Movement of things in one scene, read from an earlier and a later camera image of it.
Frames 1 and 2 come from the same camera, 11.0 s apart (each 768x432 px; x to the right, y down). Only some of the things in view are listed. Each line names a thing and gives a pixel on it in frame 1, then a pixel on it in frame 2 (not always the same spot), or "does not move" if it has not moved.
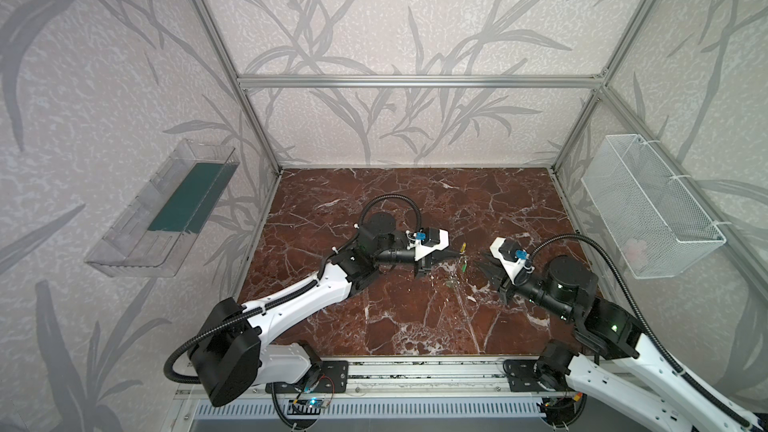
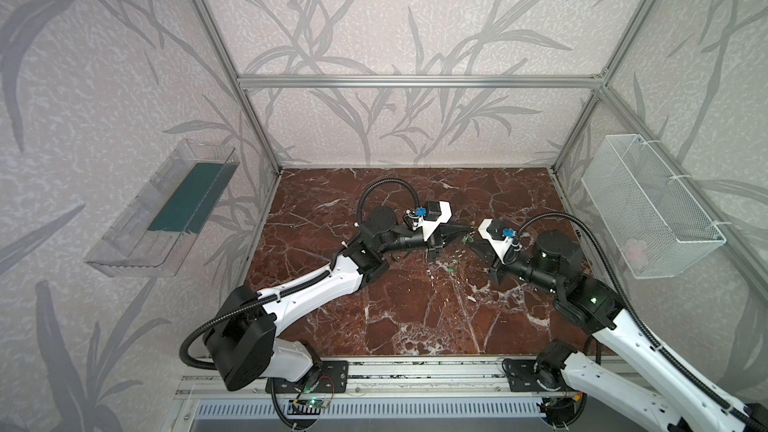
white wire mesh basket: (658, 228) does not move
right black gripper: (503, 276) to (494, 258)
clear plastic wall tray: (159, 232) does not move
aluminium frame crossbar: (529, 81) does not move
